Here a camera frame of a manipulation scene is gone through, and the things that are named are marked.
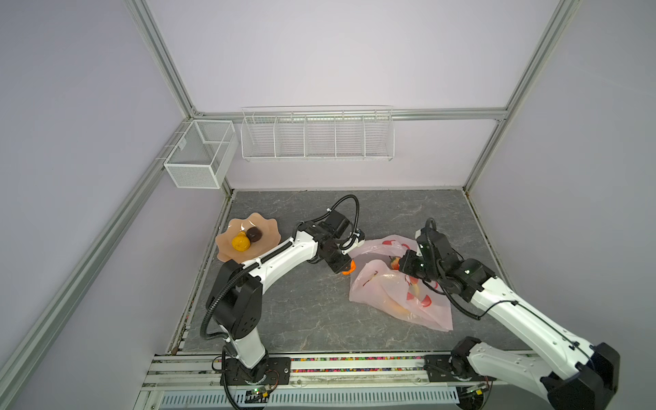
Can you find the large red strawberry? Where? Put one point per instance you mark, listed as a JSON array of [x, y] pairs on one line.
[[395, 264]]

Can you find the pink wavy fruit plate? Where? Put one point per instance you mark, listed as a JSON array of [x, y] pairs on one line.
[[270, 239]]

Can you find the yellow lemon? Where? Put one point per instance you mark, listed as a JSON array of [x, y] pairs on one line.
[[240, 243]]

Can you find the small white mesh basket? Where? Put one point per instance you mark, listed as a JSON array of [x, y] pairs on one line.
[[202, 155]]

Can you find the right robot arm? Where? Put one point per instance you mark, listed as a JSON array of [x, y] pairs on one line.
[[567, 371]]

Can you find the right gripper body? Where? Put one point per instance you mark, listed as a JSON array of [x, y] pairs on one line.
[[413, 265]]

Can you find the pink plastic bag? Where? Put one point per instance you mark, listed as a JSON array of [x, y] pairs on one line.
[[376, 285]]

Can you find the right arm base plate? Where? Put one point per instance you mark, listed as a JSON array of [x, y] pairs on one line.
[[443, 368]]

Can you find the dark purple plum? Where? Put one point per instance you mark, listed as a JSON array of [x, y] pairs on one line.
[[254, 234]]

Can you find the long white wire basket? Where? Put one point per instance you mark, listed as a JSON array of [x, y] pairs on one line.
[[318, 133]]

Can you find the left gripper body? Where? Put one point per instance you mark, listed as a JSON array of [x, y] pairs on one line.
[[335, 258]]

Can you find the orange fruit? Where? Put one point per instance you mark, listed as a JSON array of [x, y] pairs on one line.
[[350, 269]]

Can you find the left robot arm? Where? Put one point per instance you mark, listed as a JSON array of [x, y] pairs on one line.
[[234, 306]]

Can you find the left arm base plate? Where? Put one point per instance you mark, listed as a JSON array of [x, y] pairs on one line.
[[270, 370]]

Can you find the aluminium mounting rail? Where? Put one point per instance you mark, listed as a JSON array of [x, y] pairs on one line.
[[338, 381]]

